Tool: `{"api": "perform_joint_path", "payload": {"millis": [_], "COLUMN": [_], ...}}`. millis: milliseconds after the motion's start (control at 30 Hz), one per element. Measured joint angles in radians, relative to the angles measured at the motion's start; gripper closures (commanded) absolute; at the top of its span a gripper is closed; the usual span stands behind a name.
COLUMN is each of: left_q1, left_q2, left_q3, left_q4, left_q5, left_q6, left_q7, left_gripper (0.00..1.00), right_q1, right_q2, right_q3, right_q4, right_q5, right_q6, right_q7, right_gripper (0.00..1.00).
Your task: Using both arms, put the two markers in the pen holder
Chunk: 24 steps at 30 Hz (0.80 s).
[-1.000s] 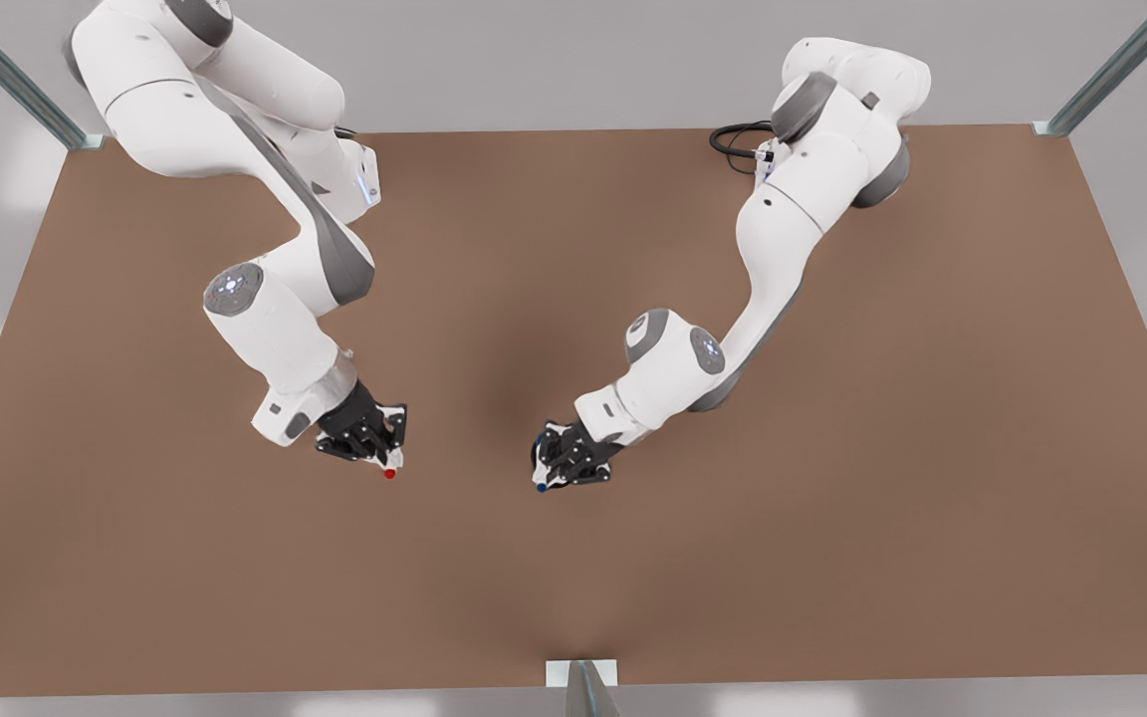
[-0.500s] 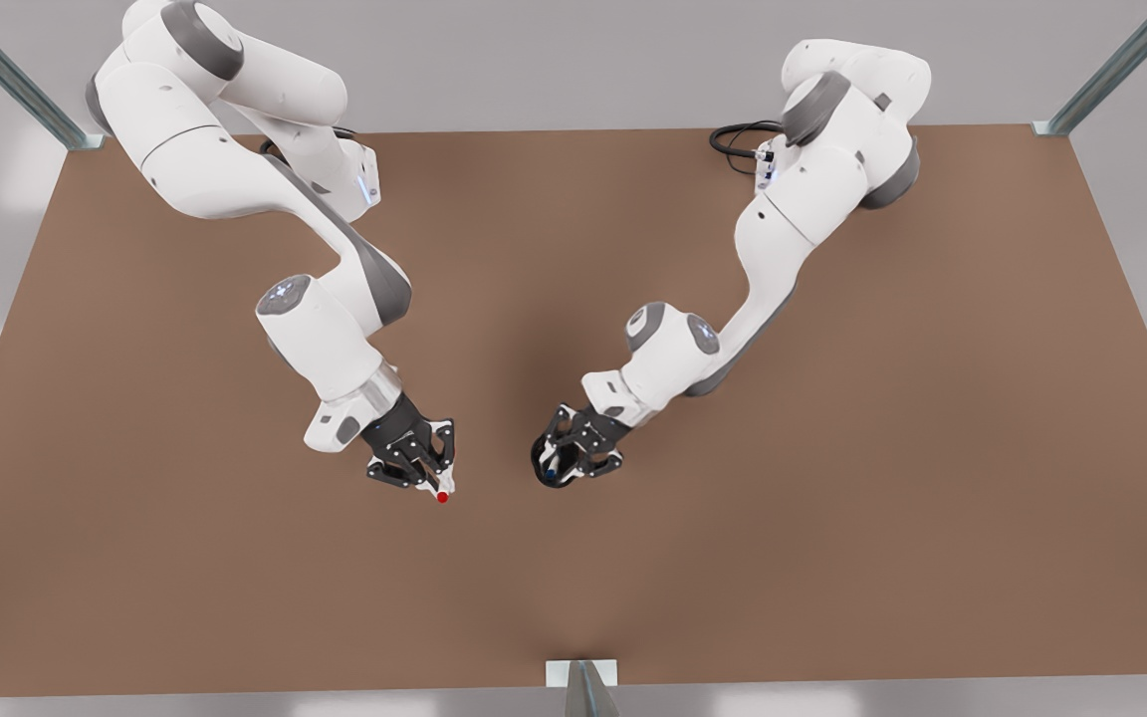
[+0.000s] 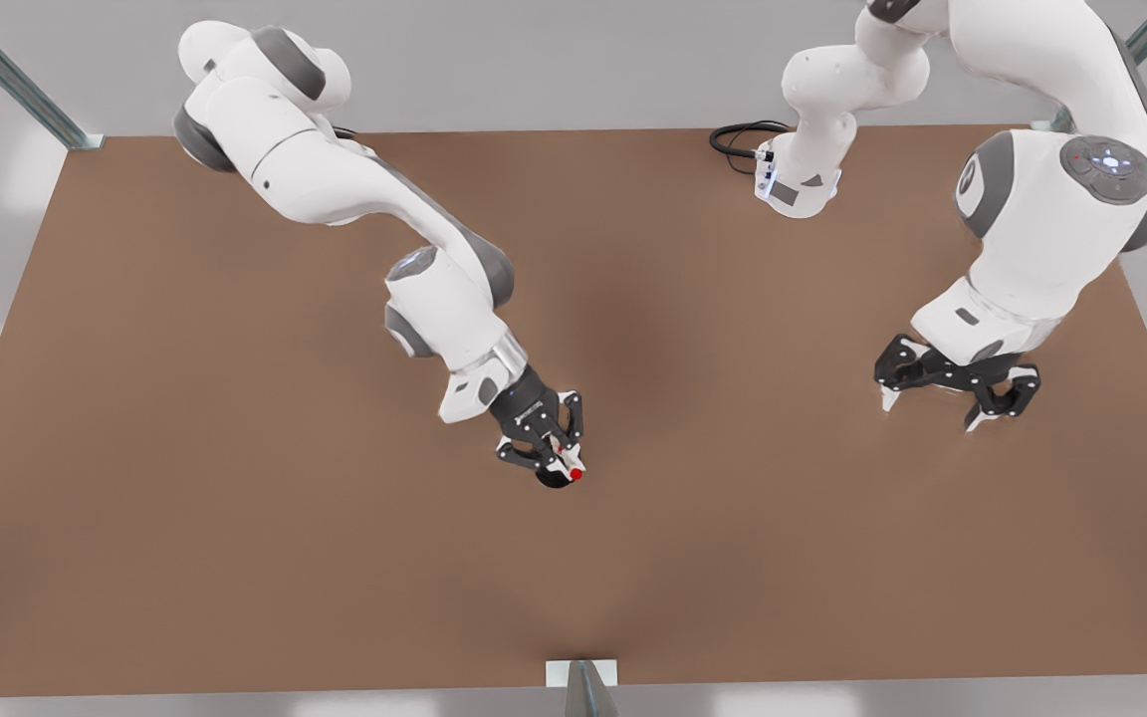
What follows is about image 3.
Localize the silver frame post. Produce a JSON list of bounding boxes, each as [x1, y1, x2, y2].
[[1030, 0, 1147, 133], [0, 0, 106, 151], [546, 658, 620, 717]]

